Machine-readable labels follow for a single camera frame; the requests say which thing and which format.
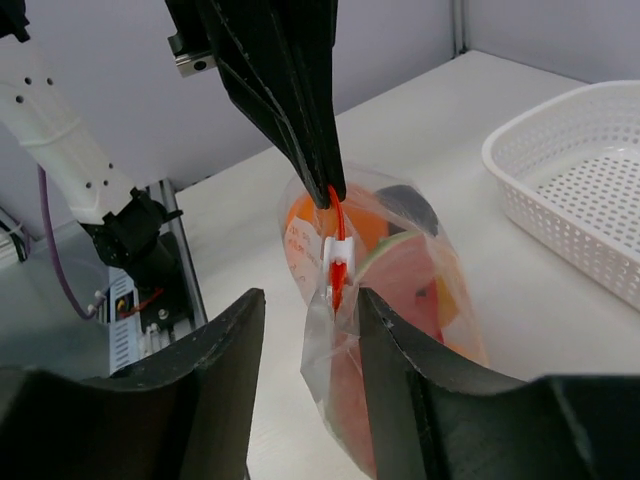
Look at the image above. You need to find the clear zip top bag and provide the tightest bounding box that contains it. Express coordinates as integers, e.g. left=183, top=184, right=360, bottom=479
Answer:
left=278, top=165, right=487, bottom=464

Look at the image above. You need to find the dark fake plum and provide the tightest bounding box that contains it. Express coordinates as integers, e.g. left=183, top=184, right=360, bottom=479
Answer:
left=375, top=184, right=440, bottom=236

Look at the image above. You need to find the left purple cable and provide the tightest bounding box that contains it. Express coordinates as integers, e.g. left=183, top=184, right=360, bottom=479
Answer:
left=37, top=164, right=109, bottom=321

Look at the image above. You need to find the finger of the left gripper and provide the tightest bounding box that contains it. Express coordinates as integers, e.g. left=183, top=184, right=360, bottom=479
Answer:
left=197, top=1, right=330, bottom=208
left=272, top=1, right=346, bottom=196

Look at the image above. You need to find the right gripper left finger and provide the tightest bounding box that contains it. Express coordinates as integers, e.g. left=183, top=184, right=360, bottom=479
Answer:
left=1, top=288, right=265, bottom=479

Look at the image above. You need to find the white perforated plastic basket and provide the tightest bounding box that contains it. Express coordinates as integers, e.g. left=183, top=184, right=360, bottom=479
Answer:
left=482, top=80, right=639, bottom=308

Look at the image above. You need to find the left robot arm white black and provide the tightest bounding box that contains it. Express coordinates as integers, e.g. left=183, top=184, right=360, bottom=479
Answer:
left=1, top=1, right=346, bottom=290

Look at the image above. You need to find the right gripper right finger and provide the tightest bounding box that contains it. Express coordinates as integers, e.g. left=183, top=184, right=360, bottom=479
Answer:
left=357, top=288, right=640, bottom=480

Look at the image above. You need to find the orange fake fruit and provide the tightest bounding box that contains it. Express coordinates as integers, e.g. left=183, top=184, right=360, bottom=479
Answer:
left=283, top=182, right=390, bottom=259

